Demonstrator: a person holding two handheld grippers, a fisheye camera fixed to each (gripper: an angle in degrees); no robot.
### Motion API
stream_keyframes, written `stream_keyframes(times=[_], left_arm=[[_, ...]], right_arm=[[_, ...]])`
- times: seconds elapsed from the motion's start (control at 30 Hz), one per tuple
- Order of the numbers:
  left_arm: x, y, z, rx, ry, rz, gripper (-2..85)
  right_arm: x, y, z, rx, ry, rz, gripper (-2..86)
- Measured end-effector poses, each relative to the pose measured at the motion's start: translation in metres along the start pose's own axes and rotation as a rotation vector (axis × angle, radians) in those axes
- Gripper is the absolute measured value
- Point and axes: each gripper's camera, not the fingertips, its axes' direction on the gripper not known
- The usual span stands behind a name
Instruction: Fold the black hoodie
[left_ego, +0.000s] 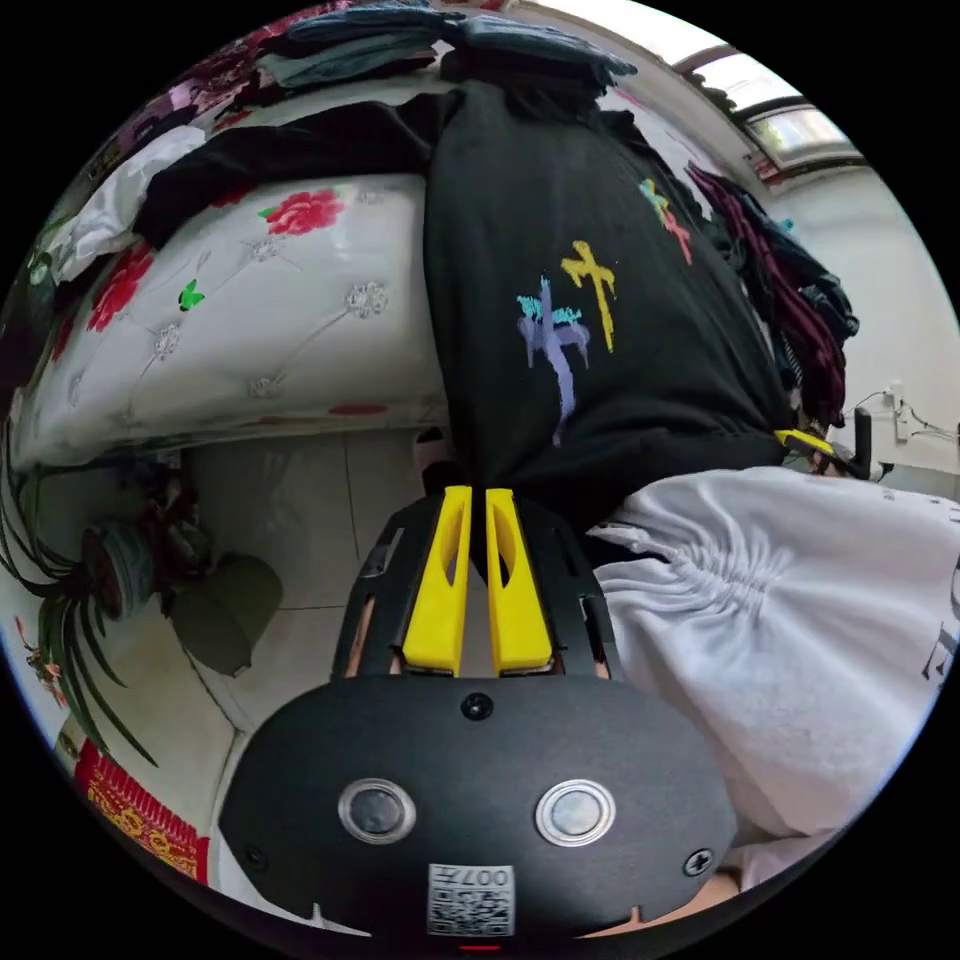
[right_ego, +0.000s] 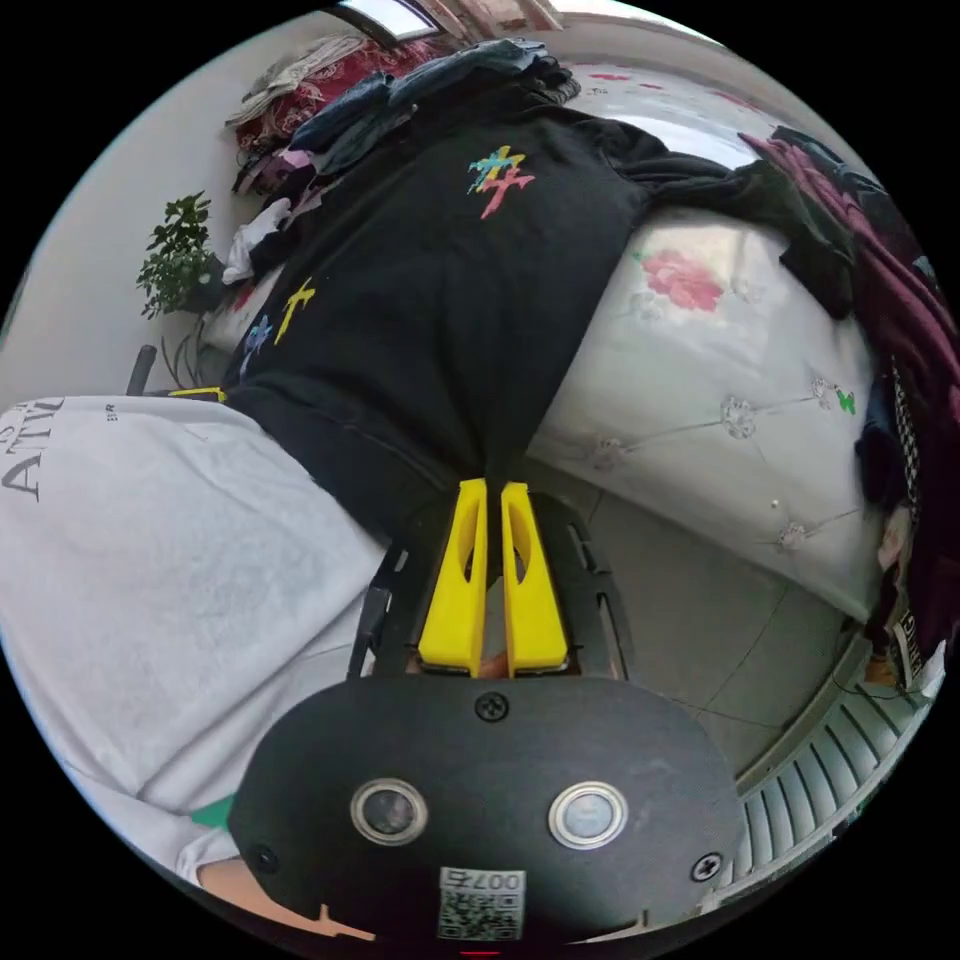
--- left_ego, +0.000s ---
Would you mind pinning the potted green plant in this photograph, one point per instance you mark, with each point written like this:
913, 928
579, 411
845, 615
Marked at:
82, 570

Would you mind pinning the pile of clothes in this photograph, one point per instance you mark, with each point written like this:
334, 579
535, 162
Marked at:
420, 45
795, 300

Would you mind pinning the black hoodie with colourful print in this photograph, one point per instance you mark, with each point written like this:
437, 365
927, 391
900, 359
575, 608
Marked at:
570, 247

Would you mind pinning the person's body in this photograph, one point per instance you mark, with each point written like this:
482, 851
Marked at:
780, 622

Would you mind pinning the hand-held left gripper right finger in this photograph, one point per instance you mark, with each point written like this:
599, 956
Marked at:
525, 622

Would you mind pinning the white garment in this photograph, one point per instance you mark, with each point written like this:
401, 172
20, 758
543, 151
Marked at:
120, 195

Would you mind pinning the person's left hand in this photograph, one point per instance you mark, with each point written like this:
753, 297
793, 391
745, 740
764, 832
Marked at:
716, 896

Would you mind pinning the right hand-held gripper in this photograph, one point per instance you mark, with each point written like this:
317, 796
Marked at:
844, 461

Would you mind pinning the window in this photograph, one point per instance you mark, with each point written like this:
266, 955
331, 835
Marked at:
780, 105

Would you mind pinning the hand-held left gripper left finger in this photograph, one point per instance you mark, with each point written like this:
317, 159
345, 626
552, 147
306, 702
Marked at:
431, 615

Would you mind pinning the bed with floral quilt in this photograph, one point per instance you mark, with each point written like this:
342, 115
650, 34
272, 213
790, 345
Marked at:
300, 337

